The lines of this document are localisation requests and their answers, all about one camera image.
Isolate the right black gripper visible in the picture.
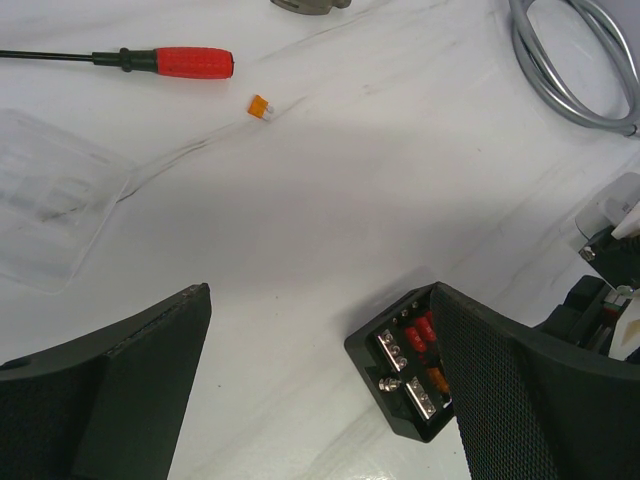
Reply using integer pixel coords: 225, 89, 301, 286
536, 226, 639, 356

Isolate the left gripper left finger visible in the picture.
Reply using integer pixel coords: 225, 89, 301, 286
1, 284, 211, 479

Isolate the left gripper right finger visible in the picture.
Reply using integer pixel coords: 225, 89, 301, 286
430, 283, 639, 479

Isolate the red fuse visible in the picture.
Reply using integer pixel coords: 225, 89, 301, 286
404, 326, 427, 353
414, 311, 437, 343

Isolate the black fuse box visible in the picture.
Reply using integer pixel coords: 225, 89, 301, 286
344, 284, 454, 443

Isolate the clear plastic fuse box lid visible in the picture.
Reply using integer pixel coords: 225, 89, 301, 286
1, 109, 133, 293

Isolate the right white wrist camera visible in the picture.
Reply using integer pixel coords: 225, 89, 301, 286
575, 172, 639, 239

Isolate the coiled grey metal hose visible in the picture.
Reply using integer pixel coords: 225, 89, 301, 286
507, 0, 640, 139

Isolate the red handled screwdriver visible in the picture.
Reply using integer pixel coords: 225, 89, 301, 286
1, 47, 235, 80

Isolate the claw hammer black handle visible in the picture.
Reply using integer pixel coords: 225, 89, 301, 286
271, 0, 351, 16

